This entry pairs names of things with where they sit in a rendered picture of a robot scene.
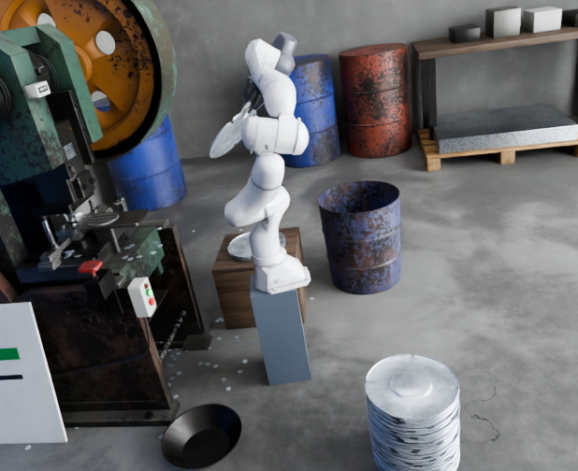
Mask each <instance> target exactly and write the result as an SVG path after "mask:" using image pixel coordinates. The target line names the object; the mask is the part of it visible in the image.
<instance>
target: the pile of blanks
mask: <svg viewBox="0 0 578 471"><path fill-rule="evenodd" d="M365 393H366V392H365ZM366 402H367V407H368V423H369V434H370V441H371V447H372V452H373V453H372V455H373V459H374V462H375V464H376V466H377V467H378V469H379V470H380V471H456V469H457V467H458V464H459V459H460V448H459V430H460V419H459V410H460V401H459V392H458V397H457V398H456V400H455V402H454V404H453V405H452V406H451V407H450V408H449V409H448V410H447V411H445V412H444V413H442V414H440V415H439V416H437V417H434V418H431V419H427V420H420V421H410V419H409V418H407V420H402V419H398V418H394V417H392V416H389V415H387V414H385V413H383V412H381V411H380V410H379V409H378V408H377V407H375V406H374V405H373V404H372V403H371V402H370V400H369V399H368V396H367V393H366Z"/></svg>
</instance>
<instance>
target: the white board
mask: <svg viewBox="0 0 578 471"><path fill-rule="evenodd" d="M66 441H67V436H66V433H65V427H64V423H63V420H62V416H61V412H60V408H59V406H58V402H57V398H56V395H55V391H54V388H53V384H52V381H51V374H50V370H49V368H48V364H47V360H46V356H45V353H44V350H43V346H42V343H41V339H40V335H39V331H38V329H37V325H36V318H35V315H34V311H33V308H32V305H31V302H24V303H11V304H0V444H21V443H60V442H66Z"/></svg>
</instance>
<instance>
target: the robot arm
mask: <svg viewBox="0 0 578 471"><path fill-rule="evenodd" d="M296 44H297V41H296V40H295V38H294V37H293V36H291V35H289V34H287V33H285V32H280V33H279V34H278V35H277V36H276V38H275V39H274V41H273V43H272V44H271V46H270V45H269V44H268V43H266V42H264V41H263V40H262V39H260V38H259V39H255V40H253V41H251V43H250V44H249V46H248V48H247V49H246V51H245V60H246V63H247V65H248V66H249V68H250V71H251V74H252V75H251V76H250V77H247V83H246V86H245V89H244V92H243V95H242V99H244V103H243V105H242V110H241V111H243V110H245V109H246V110H245V112H244V114H243V116H242V117H241V118H242V119H244V118H246V117H247V116H248V114H250V113H252V111H253V110H257V109H258V108H260V107H261V106H262V105H263V104H265V108H266V110H267V113H268V114H269V116H270V117H272V118H264V117H258V116H251V117H248V118H247V119H246V120H245V122H244V123H243V124H242V127H241V138H242V141H243V143H244V145H245V147H246V148H247V149H248V150H249V151H250V154H252V153H253V151H254V152H255V154H256V159H255V163H254V165H253V169H252V172H251V174H250V177H249V180H248V183H247V185H246V186H245V187H244V188H243V189H242V190H241V191H240V193H239V194H238V195H237V196H236V197H235V198H233V199H232V200H231V201H229V202H228V203H227V204H226V205H225V207H224V216H225V218H226V220H227V221H228V222H229V223H230V224H231V225H232V226H233V227H240V226H244V225H248V224H251V223H254V222H257V221H258V223H257V224H256V225H255V226H254V228H253V229H252V230H251V233H250V235H249V239H250V244H251V250H252V259H253V266H254V275H255V288H256V289H258V290H260V291H263V292H267V293H270V294H274V293H281V292H284V291H288V290H292V289H295V288H299V287H302V286H306V285H308V283H309V282H310V281H311V277H310V272H309V270H308V269H307V267H304V266H302V264H301V262H300V261H299V260H298V259H297V258H294V257H292V256H290V255H287V254H286V250H285V249H284V248H282V247H280V241H279V223H280V220H281V218H282V214H283V212H284V211H285V210H286V209H287V208H288V206H289V202H290V197H289V193H288V192H287V191H286V190H285V189H284V188H283V187H282V186H281V185H282V179H283V174H284V160H283V159H282V157H281V156H280V155H279V154H276V153H281V154H292V155H298V154H301V153H302V152H303V151H304V150H305V148H306V147H307V146H308V142H309V134H308V130H307V128H306V126H305V125H304V123H303V122H301V121H300V118H297V119H296V118H295V117H294V110H295V106H296V89H295V86H294V83H293V82H292V80H290V79H289V78H288V77H289V76H290V74H291V72H292V71H293V69H294V67H295V61H294V57H293V56H292V55H293V53H294V51H295V48H296ZM252 84H253V87H252V90H251V91H250V89H251V86H252ZM249 92H250V93H249ZM256 92H257V93H256ZM255 93H256V96H255V98H254V99H253V102H252V104H251V105H250V102H251V99H252V98H253V96H254V94H255ZM261 95H263V98H264V99H262V100H261V101H260V102H259V103H258V101H259V99H260V97H261ZM257 103H258V104H257ZM273 152H276V153H273Z"/></svg>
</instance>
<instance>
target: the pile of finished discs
mask: <svg viewBox="0 0 578 471"><path fill-rule="evenodd" d="M250 233H251V232H248V233H245V234H243V235H239V236H237V237H236V238H234V239H233V240H232V241H231V242H230V243H229V247H227V249H228V252H229V255H230V256H231V257H232V258H233V259H235V260H238V261H242V262H252V261H253V259H252V250H251V244H250V239H249V235H250ZM279 241H280V247H282V248H284V247H285V245H286V240H285V236H284V235H283V234H282V233H280V232H279Z"/></svg>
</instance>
